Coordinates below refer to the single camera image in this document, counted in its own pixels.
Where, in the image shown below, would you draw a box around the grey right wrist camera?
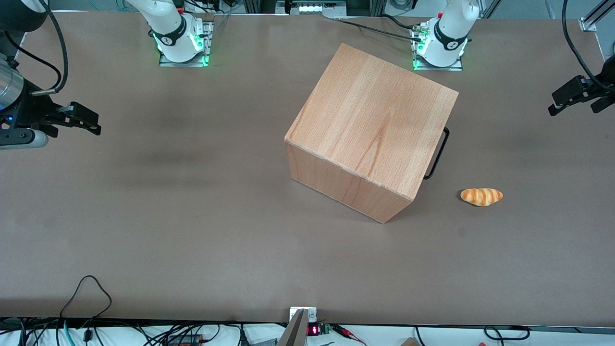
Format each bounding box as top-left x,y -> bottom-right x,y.
0,129 -> 49,150

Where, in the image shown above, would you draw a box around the red and black clip leads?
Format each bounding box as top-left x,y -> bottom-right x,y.
332,324 -> 368,346

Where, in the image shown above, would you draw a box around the grey metal camera post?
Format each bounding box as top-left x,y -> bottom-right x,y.
276,309 -> 309,346

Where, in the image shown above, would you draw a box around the black and orange device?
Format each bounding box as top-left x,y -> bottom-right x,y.
166,334 -> 205,346

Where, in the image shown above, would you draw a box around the light wooden drawer cabinet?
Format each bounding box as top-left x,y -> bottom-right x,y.
284,43 -> 459,224

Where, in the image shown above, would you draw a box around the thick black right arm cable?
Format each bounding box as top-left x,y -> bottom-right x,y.
30,0 -> 69,96

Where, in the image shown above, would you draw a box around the aluminium extrusion bracket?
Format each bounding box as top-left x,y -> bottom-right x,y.
579,0 -> 615,32

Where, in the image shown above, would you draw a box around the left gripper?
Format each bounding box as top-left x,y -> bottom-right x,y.
548,55 -> 615,116

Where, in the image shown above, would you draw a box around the wooden drawer with black handle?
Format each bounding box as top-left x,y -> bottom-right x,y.
423,127 -> 450,180

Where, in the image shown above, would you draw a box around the short black table cable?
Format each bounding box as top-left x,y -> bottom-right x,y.
380,13 -> 426,32

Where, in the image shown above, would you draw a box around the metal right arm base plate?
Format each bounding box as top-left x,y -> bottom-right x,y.
159,19 -> 213,67

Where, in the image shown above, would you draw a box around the long black table cable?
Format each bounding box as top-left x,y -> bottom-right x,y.
334,18 -> 423,42

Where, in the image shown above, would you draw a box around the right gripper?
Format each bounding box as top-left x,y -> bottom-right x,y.
0,79 -> 102,140

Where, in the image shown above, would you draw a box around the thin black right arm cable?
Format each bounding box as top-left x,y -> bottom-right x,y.
4,31 -> 64,89

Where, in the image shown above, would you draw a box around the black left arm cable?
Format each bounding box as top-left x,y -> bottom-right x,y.
562,0 -> 615,92

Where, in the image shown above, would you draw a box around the toy croissant bread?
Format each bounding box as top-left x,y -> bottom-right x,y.
460,188 -> 504,207

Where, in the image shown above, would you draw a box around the small silver metal bracket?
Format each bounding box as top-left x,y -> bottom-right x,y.
290,307 -> 318,323

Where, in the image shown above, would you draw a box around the black looped floor cable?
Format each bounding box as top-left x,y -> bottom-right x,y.
484,326 -> 530,341

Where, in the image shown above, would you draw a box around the looped thin black cable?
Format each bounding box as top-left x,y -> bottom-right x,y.
60,275 -> 112,332

